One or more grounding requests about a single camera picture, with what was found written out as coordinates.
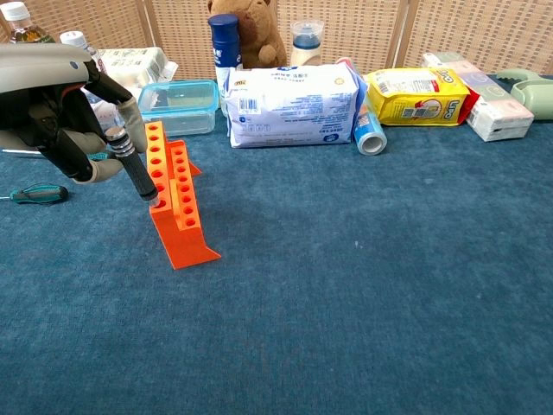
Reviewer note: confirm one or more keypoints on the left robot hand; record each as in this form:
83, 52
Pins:
39, 69

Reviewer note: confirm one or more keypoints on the silver black precision screwdriver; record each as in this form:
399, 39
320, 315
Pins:
134, 168

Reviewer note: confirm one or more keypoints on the large green screwdriver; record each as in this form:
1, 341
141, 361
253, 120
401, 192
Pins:
17, 151

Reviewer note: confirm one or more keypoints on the small green screwdriver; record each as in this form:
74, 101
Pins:
39, 193

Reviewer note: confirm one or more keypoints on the orange tool rack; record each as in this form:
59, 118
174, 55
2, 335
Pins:
186, 246

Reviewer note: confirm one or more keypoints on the clear water bottle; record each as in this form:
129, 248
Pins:
73, 38

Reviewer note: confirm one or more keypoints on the green tea bottle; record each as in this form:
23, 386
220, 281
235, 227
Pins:
21, 26

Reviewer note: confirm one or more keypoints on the clear container blue lid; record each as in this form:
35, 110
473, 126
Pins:
181, 104

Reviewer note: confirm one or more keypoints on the blue white spray can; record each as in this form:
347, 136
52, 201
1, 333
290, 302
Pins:
224, 43

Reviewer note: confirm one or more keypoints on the brown capybara plush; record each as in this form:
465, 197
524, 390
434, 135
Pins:
263, 30

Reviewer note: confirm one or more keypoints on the white wet wipes pack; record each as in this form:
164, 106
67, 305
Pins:
294, 108

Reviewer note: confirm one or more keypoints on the mayonnaise squeeze bottle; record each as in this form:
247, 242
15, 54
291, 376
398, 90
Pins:
306, 49

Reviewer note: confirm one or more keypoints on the blue table carpet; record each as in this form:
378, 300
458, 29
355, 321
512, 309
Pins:
324, 281

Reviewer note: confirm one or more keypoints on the yellow snack bag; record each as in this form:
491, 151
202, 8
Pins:
415, 99

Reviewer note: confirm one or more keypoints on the red package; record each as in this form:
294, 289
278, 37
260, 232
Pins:
471, 106

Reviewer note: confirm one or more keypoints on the wicker folding screen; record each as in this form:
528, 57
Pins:
475, 30

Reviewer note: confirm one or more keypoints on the pastel tissue box pack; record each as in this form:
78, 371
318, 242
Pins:
497, 108

